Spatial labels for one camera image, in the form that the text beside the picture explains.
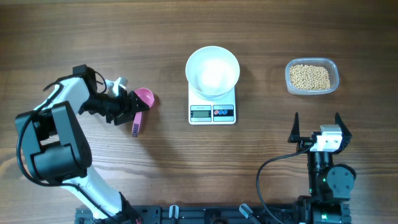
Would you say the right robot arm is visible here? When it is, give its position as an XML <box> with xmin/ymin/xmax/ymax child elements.
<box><xmin>292</xmin><ymin>151</ymin><xmax>356</xmax><ymax>224</ymax></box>

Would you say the clear plastic container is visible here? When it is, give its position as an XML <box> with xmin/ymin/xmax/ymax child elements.
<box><xmin>285</xmin><ymin>58</ymin><xmax>340</xmax><ymax>95</ymax></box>

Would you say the white digital kitchen scale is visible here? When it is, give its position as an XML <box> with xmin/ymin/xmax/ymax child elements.
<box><xmin>188</xmin><ymin>85</ymin><xmax>237</xmax><ymax>125</ymax></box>

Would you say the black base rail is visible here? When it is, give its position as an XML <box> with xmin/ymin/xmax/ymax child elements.
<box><xmin>74</xmin><ymin>203</ymin><xmax>352</xmax><ymax>224</ymax></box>

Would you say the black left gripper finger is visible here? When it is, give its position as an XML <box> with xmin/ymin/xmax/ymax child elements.
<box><xmin>114</xmin><ymin>113</ymin><xmax>136</xmax><ymax>126</ymax></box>
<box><xmin>128</xmin><ymin>91</ymin><xmax>150</xmax><ymax>113</ymax></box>

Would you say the white bowl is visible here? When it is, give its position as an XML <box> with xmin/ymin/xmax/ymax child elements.
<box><xmin>185</xmin><ymin>46</ymin><xmax>241</xmax><ymax>100</ymax></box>

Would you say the pink measuring scoop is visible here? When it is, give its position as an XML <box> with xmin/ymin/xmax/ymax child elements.
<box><xmin>131</xmin><ymin>87</ymin><xmax>155</xmax><ymax>138</ymax></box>

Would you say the soybeans pile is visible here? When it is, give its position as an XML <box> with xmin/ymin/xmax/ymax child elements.
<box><xmin>289</xmin><ymin>65</ymin><xmax>331</xmax><ymax>90</ymax></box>

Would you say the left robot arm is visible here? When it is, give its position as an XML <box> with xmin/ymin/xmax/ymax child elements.
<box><xmin>15</xmin><ymin>64</ymin><xmax>151</xmax><ymax>223</ymax></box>

